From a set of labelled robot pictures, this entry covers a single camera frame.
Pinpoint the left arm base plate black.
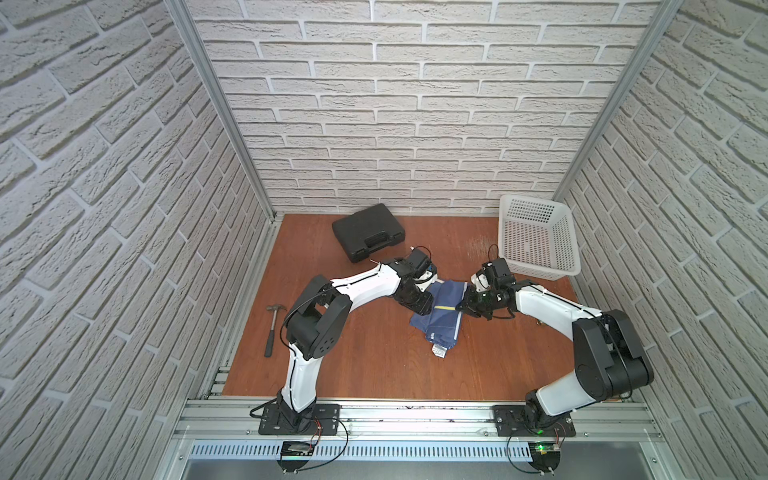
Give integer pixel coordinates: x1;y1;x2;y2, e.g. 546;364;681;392
249;402;341;436

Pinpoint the blue checked pillowcase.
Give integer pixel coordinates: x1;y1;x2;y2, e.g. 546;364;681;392
410;280;467;351

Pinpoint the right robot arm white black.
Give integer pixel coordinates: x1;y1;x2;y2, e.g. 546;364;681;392
457;258;654;430

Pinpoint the hammer with black handle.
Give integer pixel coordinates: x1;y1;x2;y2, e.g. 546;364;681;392
264;304;285;358

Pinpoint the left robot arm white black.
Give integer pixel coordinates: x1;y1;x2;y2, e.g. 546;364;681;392
276;248;438;433

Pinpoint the right controller board with cables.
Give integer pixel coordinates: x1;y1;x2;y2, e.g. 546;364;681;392
504;437;563;476

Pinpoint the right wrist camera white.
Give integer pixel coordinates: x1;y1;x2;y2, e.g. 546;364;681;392
471;271;491;292

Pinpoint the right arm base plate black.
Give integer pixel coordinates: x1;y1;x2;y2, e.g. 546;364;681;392
492;404;576;439

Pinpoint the black plastic tool case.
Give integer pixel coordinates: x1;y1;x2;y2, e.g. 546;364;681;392
332;203;406;263

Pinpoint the aluminium frame rail front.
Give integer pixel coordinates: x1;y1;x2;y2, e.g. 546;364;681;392
172;396;664;444

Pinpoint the controller board with cables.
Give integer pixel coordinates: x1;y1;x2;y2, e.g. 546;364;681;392
277;416;350;474
504;437;563;476

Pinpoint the white perforated plastic basket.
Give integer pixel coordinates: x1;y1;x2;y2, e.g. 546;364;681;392
498;194;581;281

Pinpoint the left controller board with cables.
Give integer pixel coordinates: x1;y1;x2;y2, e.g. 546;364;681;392
277;416;350;474

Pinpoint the white pillowcase label tag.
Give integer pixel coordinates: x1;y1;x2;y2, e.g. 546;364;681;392
432;344;447;358

